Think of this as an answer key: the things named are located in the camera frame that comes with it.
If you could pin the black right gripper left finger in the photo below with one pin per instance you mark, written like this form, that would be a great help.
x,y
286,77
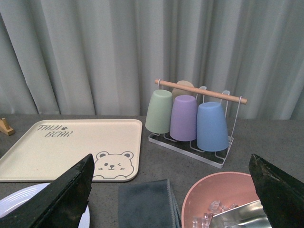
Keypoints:
x,y
60,204

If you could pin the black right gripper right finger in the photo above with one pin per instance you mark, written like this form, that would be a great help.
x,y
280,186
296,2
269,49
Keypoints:
x,y
281,195

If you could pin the white round plate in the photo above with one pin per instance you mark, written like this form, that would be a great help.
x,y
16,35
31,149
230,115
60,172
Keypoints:
x,y
16,199

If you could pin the metal scoop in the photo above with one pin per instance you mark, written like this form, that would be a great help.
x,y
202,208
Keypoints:
x,y
250,215

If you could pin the pink bowl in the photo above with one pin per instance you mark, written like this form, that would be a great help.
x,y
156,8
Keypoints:
x,y
227,187

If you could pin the beige bear tray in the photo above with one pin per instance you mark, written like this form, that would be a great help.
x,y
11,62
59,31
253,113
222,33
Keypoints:
x,y
51,147

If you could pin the white cup rack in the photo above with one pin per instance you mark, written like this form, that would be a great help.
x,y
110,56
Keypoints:
x,y
190,149

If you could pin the ice cubes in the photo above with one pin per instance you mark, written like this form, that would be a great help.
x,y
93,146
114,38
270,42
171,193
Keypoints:
x,y
215,208

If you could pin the grey folded cloth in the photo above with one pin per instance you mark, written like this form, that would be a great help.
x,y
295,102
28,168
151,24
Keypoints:
x,y
148,205

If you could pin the blue cup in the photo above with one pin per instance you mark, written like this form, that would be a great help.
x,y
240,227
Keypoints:
x,y
212,131

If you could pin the wooden dish rack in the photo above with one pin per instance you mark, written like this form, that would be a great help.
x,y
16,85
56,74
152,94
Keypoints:
x,y
5,128

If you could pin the purple cup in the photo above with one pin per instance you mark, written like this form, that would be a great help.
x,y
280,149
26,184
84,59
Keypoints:
x,y
184,118

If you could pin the green cup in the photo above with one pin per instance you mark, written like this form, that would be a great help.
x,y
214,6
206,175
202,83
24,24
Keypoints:
x,y
158,117

